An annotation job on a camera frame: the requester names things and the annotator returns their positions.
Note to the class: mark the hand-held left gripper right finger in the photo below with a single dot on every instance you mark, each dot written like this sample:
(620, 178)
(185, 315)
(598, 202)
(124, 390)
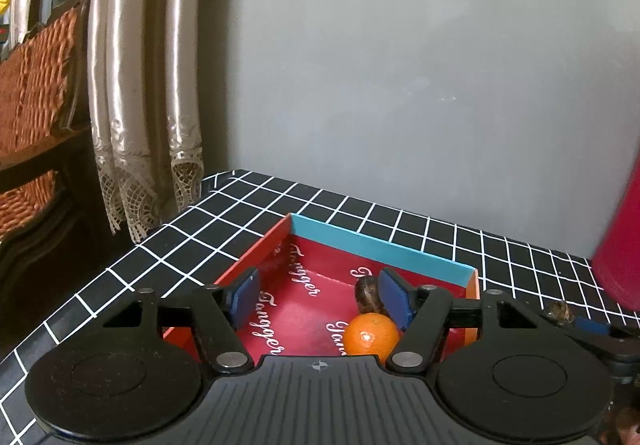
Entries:
(395, 299)

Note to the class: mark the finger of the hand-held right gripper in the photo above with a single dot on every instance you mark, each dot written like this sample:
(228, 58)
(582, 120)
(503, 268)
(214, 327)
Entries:
(617, 350)

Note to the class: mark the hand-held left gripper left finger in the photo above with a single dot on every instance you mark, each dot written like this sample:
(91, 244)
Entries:
(245, 299)

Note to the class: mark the orange mandarin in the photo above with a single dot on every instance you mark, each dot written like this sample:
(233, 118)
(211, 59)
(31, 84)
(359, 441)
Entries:
(372, 337)

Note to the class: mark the red cardboard box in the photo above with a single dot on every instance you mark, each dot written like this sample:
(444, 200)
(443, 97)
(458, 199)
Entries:
(310, 310)

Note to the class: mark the pink thermos jug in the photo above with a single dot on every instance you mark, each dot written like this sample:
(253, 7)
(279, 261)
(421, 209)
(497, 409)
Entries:
(622, 250)

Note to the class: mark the black white grid tablecloth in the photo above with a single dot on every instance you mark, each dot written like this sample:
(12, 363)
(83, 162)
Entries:
(300, 200)

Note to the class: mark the beige satin curtain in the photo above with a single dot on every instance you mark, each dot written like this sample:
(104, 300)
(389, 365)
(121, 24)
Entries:
(135, 75)

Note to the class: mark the wicker chair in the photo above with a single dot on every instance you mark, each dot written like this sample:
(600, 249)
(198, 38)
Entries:
(35, 100)

